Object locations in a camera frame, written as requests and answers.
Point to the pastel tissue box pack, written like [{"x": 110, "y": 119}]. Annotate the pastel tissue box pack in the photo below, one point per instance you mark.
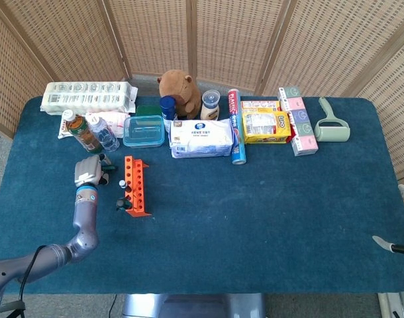
[{"x": 299, "y": 126}]

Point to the clear container blue lid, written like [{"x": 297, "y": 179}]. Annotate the clear container blue lid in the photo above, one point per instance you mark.
[{"x": 144, "y": 132}]

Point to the white blue wipes pack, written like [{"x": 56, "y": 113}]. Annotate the white blue wipes pack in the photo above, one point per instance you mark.
[{"x": 202, "y": 137}]

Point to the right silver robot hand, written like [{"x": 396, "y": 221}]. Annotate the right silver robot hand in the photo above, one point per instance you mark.
[{"x": 382, "y": 242}]

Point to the green tea bottle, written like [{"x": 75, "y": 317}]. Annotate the green tea bottle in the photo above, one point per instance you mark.
[{"x": 84, "y": 132}]

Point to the pale green lint roller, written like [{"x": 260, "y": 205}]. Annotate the pale green lint roller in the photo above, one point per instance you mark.
[{"x": 331, "y": 132}]

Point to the white wrapped paper pack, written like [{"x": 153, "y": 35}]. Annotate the white wrapped paper pack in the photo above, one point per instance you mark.
[{"x": 86, "y": 97}]

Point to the white red snack box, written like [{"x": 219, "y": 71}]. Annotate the white red snack box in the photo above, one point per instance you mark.
[{"x": 258, "y": 105}]

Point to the white metal frame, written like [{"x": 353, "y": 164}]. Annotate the white metal frame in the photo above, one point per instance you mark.
[{"x": 384, "y": 306}]

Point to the plastic wrap roll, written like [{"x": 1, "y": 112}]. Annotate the plastic wrap roll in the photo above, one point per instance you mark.
[{"x": 236, "y": 132}]

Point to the blue white spray can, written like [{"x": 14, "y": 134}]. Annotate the blue white spray can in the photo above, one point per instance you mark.
[{"x": 168, "y": 107}]

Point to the small green screwdriver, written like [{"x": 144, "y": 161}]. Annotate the small green screwdriver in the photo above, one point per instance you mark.
[{"x": 112, "y": 168}]

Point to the black metal precision screwdriver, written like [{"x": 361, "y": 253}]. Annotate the black metal precision screwdriver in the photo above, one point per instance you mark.
[{"x": 123, "y": 183}]

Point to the clear water bottle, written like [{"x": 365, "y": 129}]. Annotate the clear water bottle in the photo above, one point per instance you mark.
[{"x": 106, "y": 136}]

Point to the blue table cloth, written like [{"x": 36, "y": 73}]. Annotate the blue table cloth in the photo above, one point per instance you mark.
[{"x": 222, "y": 215}]

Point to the brown capybara plush toy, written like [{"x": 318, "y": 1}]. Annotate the brown capybara plush toy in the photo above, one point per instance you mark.
[{"x": 180, "y": 89}]

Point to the woven wooden folding screen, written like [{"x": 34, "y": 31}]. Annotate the woven wooden folding screen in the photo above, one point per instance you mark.
[{"x": 155, "y": 33}]

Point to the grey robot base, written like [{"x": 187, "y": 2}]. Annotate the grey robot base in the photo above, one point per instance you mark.
[{"x": 188, "y": 306}]

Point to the white pink plastic bag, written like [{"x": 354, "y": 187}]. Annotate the white pink plastic bag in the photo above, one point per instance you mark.
[{"x": 114, "y": 121}]

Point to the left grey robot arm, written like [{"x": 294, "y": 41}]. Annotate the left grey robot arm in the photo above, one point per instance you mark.
[{"x": 84, "y": 215}]

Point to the dark green box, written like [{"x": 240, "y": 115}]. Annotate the dark green box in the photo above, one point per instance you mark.
[{"x": 149, "y": 111}]

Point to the yellow Lipo snack bag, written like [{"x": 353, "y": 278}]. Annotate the yellow Lipo snack bag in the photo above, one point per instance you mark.
[{"x": 265, "y": 127}]

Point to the red flat package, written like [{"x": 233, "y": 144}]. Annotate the red flat package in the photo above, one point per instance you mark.
[{"x": 292, "y": 138}]

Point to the cream bottle clear cap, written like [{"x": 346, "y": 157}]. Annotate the cream bottle clear cap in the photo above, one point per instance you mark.
[{"x": 209, "y": 109}]

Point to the large green black screwdriver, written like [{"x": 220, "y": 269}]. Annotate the large green black screwdriver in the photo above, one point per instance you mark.
[{"x": 124, "y": 203}]

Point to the orange plastic tool rack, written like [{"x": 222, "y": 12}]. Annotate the orange plastic tool rack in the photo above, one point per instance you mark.
[{"x": 139, "y": 185}]

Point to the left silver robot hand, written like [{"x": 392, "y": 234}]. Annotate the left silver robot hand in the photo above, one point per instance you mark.
[{"x": 87, "y": 170}]

